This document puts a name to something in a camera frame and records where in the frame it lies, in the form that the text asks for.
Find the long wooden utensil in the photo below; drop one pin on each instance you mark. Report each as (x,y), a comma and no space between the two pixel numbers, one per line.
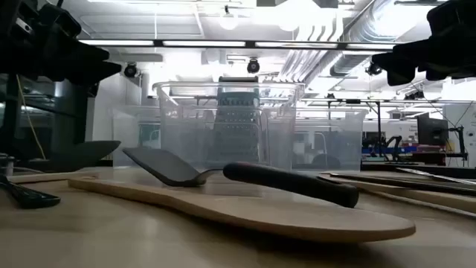
(427,200)

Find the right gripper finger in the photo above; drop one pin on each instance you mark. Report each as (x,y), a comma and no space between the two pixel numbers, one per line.
(405,57)
(401,77)

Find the cluttered background workbench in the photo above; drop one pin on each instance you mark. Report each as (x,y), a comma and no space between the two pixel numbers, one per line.
(409,150)

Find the clear plastic bin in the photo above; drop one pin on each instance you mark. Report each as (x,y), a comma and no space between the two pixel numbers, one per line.
(186,130)
(126,149)
(346,141)

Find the small grey cylinder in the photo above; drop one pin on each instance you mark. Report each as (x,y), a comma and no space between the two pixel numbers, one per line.
(7,164)

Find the teal metal box grater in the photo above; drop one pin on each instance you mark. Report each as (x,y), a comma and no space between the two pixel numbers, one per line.
(236,126)

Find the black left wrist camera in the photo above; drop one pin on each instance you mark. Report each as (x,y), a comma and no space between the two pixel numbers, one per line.
(59,20)

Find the black monitor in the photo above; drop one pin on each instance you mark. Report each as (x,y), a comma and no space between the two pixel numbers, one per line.
(431,131)

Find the wooden slotted spatula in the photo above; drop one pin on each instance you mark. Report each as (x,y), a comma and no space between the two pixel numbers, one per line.
(48,177)

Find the glossy black plastic utensil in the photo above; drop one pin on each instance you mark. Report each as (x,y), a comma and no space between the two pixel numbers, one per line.
(29,199)

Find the silver ventilation duct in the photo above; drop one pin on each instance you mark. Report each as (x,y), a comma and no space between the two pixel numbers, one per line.
(347,65)

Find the black ceiling spotlight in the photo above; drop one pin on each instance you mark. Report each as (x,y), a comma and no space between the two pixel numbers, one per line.
(253,66)
(373,69)
(414,95)
(130,70)

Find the black spoon with red accent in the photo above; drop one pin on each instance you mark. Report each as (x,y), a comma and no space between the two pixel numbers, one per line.
(85,154)

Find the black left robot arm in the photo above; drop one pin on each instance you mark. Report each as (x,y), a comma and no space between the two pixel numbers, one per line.
(11,44)

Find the large wooden spoon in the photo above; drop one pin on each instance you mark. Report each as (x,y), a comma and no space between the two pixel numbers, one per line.
(297,219)

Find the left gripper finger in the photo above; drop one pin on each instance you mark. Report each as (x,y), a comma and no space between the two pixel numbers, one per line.
(93,72)
(91,53)

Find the long ceiling light bar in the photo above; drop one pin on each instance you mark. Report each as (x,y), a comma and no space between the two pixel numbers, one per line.
(204,43)

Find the silver-bladed kitchen knife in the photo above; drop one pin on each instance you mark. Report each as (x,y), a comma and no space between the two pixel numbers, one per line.
(439,176)

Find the black spatula with metal neck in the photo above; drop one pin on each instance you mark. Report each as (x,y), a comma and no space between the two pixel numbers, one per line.
(290,182)

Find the round white ceiling lamp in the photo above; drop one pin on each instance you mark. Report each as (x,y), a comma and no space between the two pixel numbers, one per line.
(228,21)

